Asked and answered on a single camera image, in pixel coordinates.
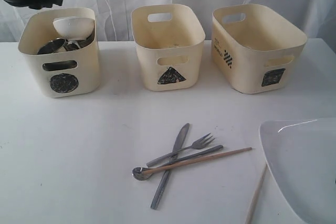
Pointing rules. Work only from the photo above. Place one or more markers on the white ceramic bowl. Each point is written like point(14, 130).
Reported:
point(73, 27)

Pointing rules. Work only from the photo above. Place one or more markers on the wooden chopstick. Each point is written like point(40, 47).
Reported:
point(254, 200)
point(196, 160)

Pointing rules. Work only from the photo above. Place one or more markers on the cream bin with circle mark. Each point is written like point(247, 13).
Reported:
point(63, 73)

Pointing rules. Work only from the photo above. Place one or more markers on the cream bin with triangle mark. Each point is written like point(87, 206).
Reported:
point(169, 43)

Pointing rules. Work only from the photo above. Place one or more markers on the steel spoon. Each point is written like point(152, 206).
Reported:
point(137, 172)

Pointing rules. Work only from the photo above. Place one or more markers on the steel fork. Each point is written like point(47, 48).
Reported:
point(196, 145)

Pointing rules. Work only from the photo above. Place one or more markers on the cream bin with square mark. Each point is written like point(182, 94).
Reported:
point(255, 48)

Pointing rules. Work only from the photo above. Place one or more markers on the white square plate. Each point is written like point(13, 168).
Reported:
point(301, 158)

